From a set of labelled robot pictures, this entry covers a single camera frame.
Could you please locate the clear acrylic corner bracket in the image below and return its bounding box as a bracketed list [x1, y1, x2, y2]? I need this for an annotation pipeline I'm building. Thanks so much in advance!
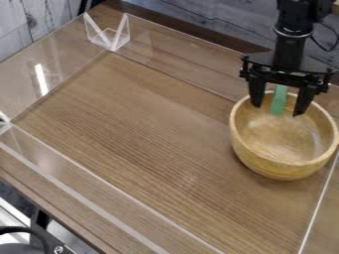
[85, 13, 131, 52]

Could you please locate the light wooden bowl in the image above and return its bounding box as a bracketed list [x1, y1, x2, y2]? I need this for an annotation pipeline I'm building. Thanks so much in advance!
[230, 91, 339, 181]

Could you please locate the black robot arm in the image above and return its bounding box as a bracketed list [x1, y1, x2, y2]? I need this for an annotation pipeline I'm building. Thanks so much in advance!
[241, 0, 337, 116]

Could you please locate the black metal table leg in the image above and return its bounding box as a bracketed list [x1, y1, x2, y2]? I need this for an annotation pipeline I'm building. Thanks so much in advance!
[30, 209, 77, 254]

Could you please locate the clear acrylic barrier frame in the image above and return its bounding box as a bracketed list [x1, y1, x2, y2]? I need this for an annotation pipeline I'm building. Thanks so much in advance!
[0, 9, 339, 254]

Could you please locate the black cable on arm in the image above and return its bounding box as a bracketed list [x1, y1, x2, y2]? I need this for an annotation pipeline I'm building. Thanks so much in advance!
[309, 21, 339, 54]

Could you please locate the green rectangular stick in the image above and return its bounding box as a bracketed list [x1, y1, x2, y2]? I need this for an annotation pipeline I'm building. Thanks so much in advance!
[270, 84, 288, 115]

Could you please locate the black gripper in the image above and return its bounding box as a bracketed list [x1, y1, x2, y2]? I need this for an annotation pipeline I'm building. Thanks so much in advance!
[241, 32, 336, 116]

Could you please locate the black cable near floor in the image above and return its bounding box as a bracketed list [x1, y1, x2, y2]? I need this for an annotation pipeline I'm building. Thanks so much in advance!
[0, 225, 42, 254]

